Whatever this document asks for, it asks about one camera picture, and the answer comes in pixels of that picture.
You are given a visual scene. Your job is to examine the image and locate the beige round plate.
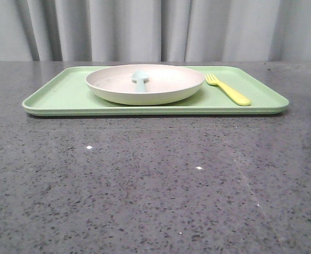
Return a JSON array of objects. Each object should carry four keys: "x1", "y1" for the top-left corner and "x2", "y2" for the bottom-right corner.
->
[{"x1": 85, "y1": 64, "x2": 205, "y2": 106}]

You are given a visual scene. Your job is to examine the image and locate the yellow plastic fork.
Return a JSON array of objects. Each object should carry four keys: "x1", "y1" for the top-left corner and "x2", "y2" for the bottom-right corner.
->
[{"x1": 205, "y1": 74, "x2": 251, "y2": 106}]

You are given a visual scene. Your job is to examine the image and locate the light blue plastic spoon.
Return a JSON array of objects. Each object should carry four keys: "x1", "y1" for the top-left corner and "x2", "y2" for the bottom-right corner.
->
[{"x1": 132, "y1": 70, "x2": 149, "y2": 93}]

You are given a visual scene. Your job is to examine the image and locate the light green plastic tray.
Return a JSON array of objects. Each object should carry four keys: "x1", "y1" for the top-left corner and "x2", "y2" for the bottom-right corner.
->
[{"x1": 22, "y1": 66, "x2": 289, "y2": 116}]

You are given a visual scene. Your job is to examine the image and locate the grey pleated curtain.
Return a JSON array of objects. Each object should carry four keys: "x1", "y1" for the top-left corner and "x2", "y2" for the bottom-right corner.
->
[{"x1": 0, "y1": 1, "x2": 311, "y2": 62}]

